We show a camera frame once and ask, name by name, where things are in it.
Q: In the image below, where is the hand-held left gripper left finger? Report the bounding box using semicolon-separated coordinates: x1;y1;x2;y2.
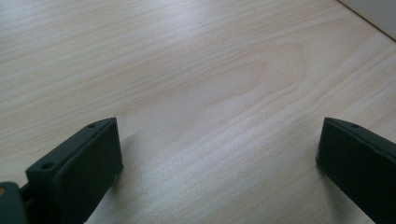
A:
25;117;124;224

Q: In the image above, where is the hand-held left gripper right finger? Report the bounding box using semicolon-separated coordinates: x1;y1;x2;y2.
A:
315;117;396;224

